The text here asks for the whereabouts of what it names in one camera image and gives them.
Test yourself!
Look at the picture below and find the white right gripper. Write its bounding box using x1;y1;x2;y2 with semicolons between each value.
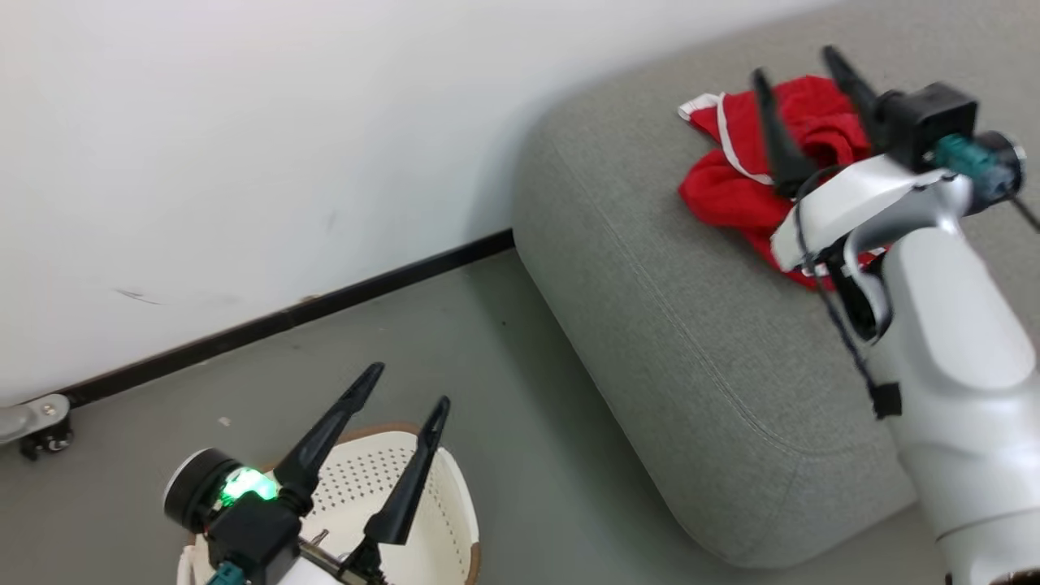
749;45;1026;273

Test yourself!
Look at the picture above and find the black wall baseboard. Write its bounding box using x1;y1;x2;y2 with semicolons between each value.
61;229;516;407

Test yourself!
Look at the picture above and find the teal right camera connector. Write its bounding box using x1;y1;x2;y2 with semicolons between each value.
934;134;999;202

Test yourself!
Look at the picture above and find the red jersey with white sleeves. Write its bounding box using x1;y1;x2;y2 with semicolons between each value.
678;150;886;289

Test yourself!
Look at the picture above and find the black caster wheel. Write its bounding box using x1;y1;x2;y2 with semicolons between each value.
18;418;74;462

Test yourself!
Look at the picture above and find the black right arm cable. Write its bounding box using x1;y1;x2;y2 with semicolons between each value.
792;165;904;421

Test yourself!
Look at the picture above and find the grey metal frame leg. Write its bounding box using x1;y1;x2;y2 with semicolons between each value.
0;394;72;445

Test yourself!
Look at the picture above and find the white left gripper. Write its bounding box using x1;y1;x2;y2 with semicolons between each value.
162;362;452;585

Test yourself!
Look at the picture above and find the cream perforated laundry basket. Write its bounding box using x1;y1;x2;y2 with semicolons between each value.
177;422;482;585

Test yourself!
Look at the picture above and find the grey fabric sofa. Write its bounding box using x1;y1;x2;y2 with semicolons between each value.
512;0;1040;568

